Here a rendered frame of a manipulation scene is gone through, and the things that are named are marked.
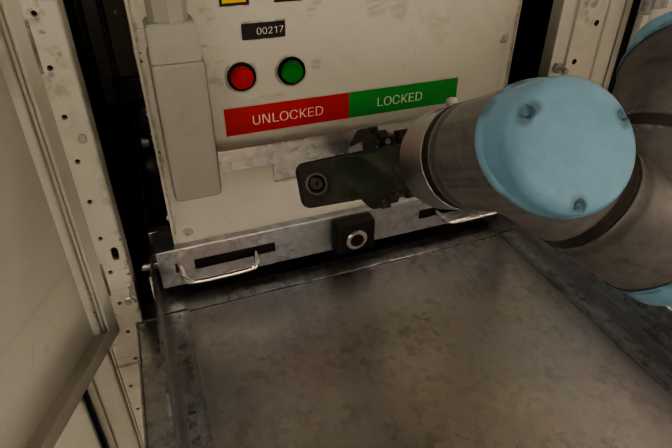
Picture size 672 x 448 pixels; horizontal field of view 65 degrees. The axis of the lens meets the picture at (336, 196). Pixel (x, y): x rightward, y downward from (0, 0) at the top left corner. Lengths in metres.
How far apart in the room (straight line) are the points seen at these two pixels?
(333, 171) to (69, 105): 0.27
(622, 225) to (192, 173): 0.38
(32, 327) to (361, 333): 0.37
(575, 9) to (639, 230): 0.44
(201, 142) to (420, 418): 0.37
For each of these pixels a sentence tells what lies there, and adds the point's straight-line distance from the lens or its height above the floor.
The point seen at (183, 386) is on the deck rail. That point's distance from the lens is 0.65.
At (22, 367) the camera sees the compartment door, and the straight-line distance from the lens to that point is 0.64.
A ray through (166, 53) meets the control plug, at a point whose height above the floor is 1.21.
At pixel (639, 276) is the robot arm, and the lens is 0.44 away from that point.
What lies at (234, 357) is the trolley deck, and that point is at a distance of 0.67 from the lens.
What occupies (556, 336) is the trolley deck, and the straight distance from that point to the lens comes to 0.74.
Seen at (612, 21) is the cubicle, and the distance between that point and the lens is 0.83.
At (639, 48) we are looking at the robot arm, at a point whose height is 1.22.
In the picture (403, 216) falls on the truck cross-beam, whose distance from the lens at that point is 0.80.
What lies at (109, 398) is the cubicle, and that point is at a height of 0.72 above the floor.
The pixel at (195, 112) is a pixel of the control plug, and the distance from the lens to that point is 0.52.
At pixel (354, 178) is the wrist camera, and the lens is 0.50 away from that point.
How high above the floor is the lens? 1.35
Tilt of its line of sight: 32 degrees down
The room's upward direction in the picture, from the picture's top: straight up
